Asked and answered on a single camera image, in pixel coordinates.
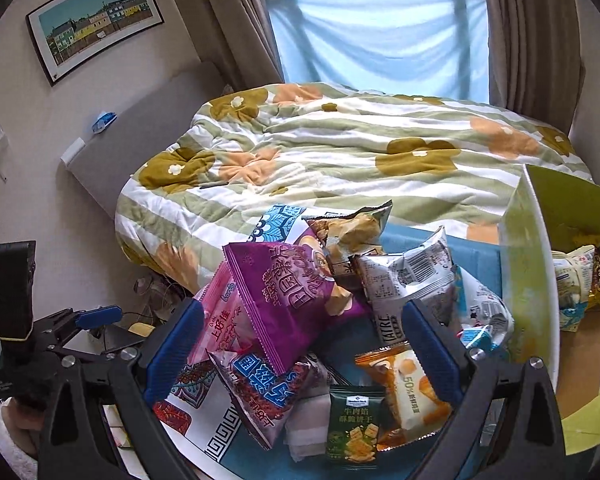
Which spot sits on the grey white snack bag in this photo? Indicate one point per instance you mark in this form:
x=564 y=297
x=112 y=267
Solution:
x=423 y=273

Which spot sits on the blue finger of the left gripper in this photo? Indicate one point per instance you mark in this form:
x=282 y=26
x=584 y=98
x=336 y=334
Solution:
x=102 y=316

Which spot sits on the blue red patterned snack bag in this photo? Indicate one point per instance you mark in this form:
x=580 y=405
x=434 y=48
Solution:
x=263 y=399

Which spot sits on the light blue window sheet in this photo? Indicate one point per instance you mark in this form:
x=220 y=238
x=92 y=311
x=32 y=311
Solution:
x=423 y=47

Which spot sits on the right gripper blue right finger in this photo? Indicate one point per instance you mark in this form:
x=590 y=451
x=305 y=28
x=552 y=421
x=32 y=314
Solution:
x=442 y=355

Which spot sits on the right brown curtain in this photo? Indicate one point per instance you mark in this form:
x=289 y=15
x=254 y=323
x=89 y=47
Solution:
x=535 y=64

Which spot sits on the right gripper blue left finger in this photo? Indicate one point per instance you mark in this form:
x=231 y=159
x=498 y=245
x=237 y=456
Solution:
x=165 y=351

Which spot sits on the beige snack bag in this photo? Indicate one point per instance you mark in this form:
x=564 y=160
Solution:
x=573 y=273

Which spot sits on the framed houses picture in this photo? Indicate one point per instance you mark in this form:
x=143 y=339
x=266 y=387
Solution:
x=68 y=33

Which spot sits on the floral green white duvet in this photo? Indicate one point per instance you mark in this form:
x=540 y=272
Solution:
x=440 y=162

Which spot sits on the purple snack bag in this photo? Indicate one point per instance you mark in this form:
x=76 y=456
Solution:
x=290 y=296

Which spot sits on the brown chip bag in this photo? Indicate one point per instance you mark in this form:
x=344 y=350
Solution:
x=345 y=236

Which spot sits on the grey headboard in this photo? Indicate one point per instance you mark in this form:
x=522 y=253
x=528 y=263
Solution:
x=103 y=162

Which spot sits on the blue white snack bag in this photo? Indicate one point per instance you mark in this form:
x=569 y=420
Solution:
x=485 y=321

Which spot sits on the person left hand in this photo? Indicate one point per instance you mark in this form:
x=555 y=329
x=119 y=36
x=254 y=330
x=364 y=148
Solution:
x=23 y=425

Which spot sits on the pink snack bag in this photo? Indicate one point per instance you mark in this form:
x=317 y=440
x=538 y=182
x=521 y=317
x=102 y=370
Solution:
x=226 y=322

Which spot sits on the small green cracker packet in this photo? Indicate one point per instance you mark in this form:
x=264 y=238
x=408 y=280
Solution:
x=354 y=425

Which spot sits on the left brown curtain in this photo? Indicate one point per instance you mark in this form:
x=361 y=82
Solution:
x=236 y=36

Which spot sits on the teal patterned table cloth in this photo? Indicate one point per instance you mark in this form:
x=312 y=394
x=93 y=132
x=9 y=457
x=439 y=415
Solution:
x=207 y=429

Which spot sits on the brown curtain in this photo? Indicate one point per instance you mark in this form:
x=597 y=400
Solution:
x=236 y=36
x=535 y=64

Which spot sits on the green cardboard box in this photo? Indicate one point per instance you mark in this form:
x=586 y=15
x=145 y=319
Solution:
x=551 y=211

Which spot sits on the orange white snack packet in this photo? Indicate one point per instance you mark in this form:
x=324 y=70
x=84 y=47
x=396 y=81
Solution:
x=416 y=410

